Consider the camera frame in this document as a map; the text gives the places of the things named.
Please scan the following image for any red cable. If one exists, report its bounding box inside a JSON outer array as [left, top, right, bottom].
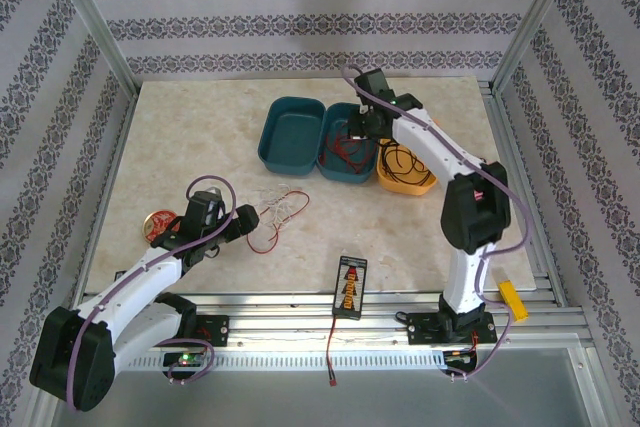
[[246, 190, 310, 255], [324, 119, 374, 158], [319, 136, 376, 173]]

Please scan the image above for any white cable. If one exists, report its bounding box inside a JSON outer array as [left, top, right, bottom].
[[251, 184, 297, 229]]

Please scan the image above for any black cable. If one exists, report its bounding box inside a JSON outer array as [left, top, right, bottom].
[[384, 139, 426, 181], [380, 144, 436, 186]]

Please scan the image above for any teal plastic bin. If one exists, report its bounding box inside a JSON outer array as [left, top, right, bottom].
[[315, 101, 379, 184], [257, 96, 329, 177]]

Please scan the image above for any red round tin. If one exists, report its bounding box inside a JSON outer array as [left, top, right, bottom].
[[143, 210, 179, 247]]

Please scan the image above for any orange plastic bin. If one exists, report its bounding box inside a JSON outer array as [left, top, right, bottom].
[[375, 116, 444, 198]]

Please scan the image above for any black battery pack orange print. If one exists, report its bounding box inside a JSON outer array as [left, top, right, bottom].
[[332, 255, 369, 321]]

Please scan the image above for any left controller board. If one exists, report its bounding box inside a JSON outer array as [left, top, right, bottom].
[[163, 352, 206, 369]]

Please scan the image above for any grey metal panel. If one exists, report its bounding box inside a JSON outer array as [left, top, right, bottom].
[[49, 369, 601, 427]]

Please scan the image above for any yellow block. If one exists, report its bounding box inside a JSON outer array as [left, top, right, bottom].
[[497, 279, 530, 321]]

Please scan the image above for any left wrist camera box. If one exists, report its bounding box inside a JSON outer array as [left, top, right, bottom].
[[205, 187, 226, 221]]

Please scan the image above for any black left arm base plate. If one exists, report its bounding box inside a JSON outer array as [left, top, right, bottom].
[[197, 314, 230, 348]]

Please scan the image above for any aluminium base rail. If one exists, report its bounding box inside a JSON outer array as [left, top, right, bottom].
[[44, 289, 586, 353]]

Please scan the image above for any aluminium side rail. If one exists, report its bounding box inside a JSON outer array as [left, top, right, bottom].
[[477, 80, 569, 308], [69, 91, 139, 298]]

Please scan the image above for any slotted white cable duct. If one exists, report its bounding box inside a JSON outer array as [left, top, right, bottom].
[[119, 350, 446, 373]]

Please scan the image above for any red battery lead wire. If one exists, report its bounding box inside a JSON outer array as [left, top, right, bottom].
[[324, 317, 342, 389]]

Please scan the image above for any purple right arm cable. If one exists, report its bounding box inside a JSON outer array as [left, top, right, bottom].
[[342, 64, 532, 384]]

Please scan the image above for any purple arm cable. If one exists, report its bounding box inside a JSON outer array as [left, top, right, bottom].
[[64, 174, 241, 413], [342, 64, 532, 384]]

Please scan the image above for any aluminium frame post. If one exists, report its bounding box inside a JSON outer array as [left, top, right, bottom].
[[42, 0, 140, 97], [492, 0, 591, 93]]

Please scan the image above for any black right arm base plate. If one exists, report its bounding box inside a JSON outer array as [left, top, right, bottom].
[[407, 310, 496, 347]]

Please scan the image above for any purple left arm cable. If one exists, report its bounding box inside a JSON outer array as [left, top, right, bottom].
[[64, 174, 241, 413]]

